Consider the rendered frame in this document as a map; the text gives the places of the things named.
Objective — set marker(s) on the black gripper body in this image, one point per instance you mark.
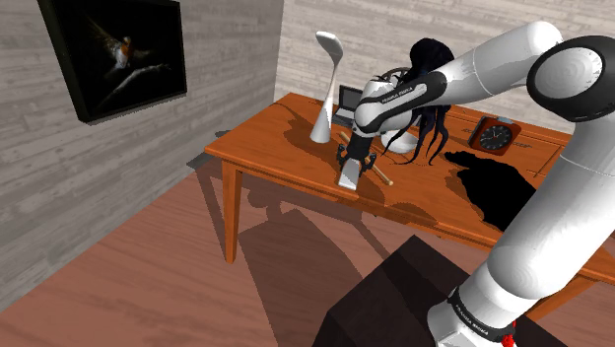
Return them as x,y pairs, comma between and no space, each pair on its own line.
359,146

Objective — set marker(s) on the black plant in white pot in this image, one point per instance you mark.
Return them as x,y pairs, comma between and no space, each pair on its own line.
430,57

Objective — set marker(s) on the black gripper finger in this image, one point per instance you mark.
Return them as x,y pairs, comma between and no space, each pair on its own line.
370,163
340,157

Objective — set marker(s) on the dark robot stand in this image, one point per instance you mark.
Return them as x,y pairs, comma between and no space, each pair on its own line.
384,298

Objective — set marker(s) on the tan wooden stick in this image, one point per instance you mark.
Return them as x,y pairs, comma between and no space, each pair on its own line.
382,177

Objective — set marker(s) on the dark framed bird picture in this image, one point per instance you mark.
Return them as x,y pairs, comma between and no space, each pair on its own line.
120,53

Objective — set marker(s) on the small dark laptop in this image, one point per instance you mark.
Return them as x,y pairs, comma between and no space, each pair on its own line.
347,98

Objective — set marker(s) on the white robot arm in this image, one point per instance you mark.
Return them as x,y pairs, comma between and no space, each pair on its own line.
543,240

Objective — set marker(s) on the grey flat rectangular thing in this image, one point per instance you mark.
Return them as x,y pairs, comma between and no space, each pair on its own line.
349,174

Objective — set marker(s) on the wooden desk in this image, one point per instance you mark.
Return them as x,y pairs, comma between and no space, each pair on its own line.
269,139

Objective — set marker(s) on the white desk lamp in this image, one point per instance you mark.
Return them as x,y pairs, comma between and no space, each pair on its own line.
325,115

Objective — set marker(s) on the red square clock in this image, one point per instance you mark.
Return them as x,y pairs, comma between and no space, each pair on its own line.
495,136

